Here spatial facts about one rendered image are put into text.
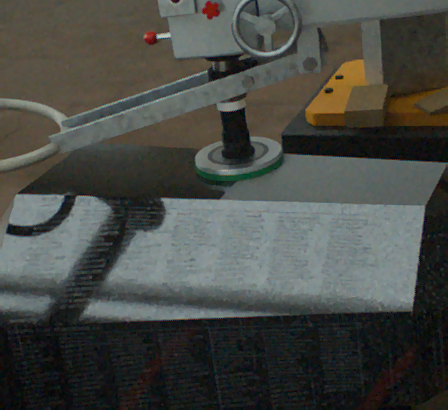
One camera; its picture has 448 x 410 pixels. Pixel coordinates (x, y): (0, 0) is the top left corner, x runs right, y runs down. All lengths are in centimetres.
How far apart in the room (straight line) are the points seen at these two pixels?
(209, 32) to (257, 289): 57
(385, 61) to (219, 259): 92
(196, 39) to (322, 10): 28
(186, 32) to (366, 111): 65
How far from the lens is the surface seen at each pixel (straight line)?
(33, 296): 231
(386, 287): 202
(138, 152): 254
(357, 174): 223
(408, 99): 280
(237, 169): 226
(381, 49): 278
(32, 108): 263
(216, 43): 216
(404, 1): 213
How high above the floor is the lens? 172
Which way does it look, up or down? 23 degrees down
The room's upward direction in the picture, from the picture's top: 8 degrees counter-clockwise
